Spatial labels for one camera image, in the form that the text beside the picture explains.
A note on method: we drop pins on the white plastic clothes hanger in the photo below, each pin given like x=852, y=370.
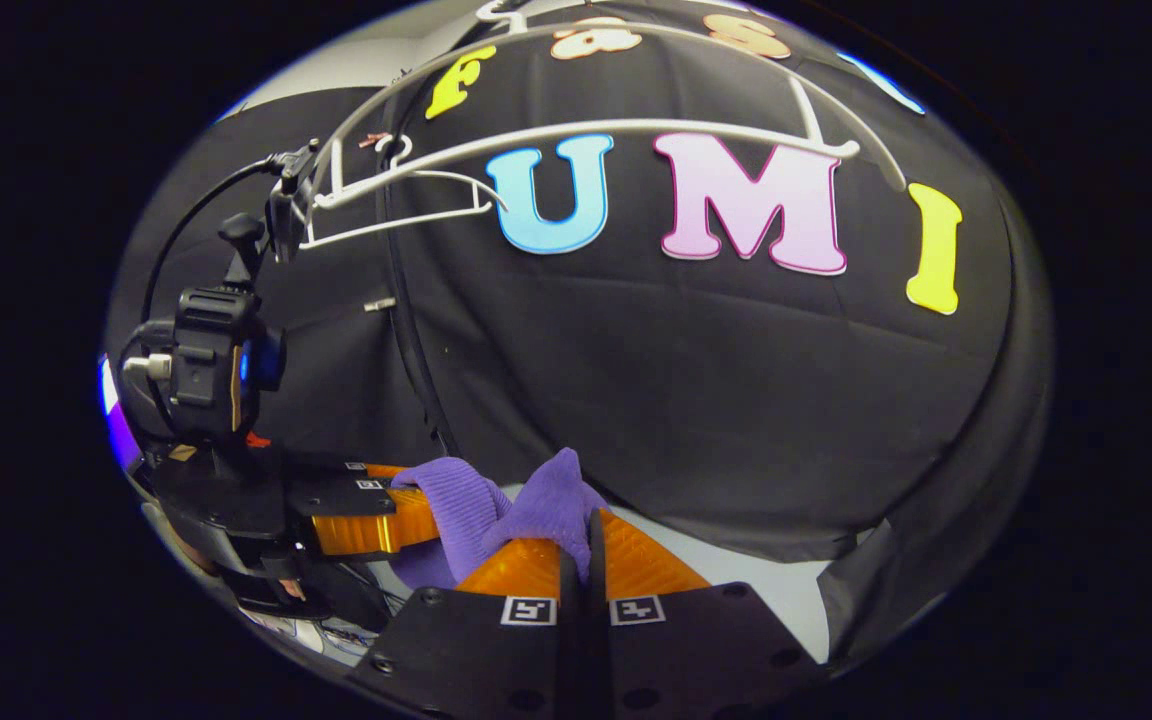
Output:
x=406, y=225
x=636, y=125

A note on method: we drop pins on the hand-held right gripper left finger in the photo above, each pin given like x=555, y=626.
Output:
x=476, y=660

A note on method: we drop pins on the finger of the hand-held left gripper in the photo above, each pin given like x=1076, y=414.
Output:
x=358, y=466
x=346, y=498

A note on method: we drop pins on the black frame pole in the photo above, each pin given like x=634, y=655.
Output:
x=416, y=370

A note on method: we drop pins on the white clip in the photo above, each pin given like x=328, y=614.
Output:
x=379, y=303

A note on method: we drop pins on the pink clip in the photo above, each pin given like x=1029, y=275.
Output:
x=371, y=140

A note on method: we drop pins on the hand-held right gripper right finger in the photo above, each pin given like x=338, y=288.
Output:
x=696, y=660

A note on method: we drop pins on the black backdrop cloth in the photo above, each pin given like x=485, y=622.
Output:
x=686, y=380

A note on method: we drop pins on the purple ribbed garment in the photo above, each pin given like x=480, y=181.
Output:
x=536, y=510

